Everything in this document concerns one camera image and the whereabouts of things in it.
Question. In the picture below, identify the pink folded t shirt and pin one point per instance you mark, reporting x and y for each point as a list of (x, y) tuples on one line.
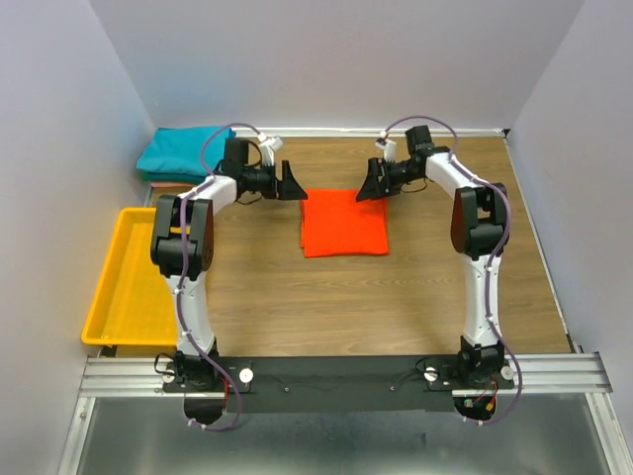
[(170, 185)]

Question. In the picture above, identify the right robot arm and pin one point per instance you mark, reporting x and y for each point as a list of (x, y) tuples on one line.
[(479, 230)]

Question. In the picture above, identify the aluminium frame rail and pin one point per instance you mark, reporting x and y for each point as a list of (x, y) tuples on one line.
[(554, 373)]

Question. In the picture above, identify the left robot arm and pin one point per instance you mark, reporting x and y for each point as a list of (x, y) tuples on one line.
[(182, 248)]

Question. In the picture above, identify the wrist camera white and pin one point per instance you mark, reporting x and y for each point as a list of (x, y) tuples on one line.
[(268, 145), (387, 146)]

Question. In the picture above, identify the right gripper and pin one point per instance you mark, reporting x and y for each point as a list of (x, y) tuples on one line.
[(371, 189)]

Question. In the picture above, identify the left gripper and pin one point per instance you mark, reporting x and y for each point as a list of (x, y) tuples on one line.
[(285, 189)]

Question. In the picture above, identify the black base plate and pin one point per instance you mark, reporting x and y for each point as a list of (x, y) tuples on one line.
[(219, 389)]

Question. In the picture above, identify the orange t shirt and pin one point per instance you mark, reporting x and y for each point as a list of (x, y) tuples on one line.
[(333, 223)]

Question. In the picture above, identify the white table edge strip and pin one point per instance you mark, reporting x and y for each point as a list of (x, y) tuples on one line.
[(364, 132)]

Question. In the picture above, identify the teal folded t shirt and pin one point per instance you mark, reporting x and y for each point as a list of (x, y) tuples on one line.
[(178, 151)]

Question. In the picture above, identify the yellow plastic bin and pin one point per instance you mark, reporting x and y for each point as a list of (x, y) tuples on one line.
[(133, 303)]

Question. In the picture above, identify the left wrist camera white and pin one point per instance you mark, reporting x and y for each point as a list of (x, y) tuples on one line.
[(268, 145)]

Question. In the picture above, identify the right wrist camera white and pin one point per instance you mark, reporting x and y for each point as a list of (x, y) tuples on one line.
[(387, 146)]

